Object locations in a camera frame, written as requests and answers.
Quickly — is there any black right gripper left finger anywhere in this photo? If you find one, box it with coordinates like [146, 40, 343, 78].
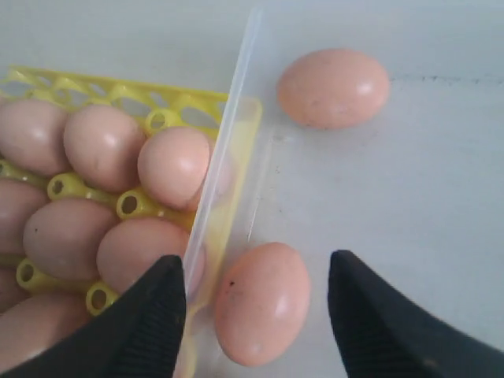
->
[2, 255, 186, 377]

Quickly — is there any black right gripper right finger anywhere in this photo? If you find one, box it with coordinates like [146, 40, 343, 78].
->
[328, 250, 503, 377]

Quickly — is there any brown egg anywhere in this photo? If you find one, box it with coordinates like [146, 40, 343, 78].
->
[23, 198, 118, 281]
[96, 217, 190, 294]
[214, 242, 311, 367]
[64, 104, 146, 193]
[137, 126, 216, 212]
[276, 49, 391, 129]
[1, 179, 49, 255]
[1, 293, 91, 372]
[1, 98, 70, 177]
[0, 268, 30, 313]

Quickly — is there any yellow plastic egg tray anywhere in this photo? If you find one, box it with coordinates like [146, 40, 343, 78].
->
[1, 66, 262, 377]

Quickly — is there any clear plastic container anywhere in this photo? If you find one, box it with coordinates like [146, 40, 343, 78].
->
[185, 1, 503, 377]

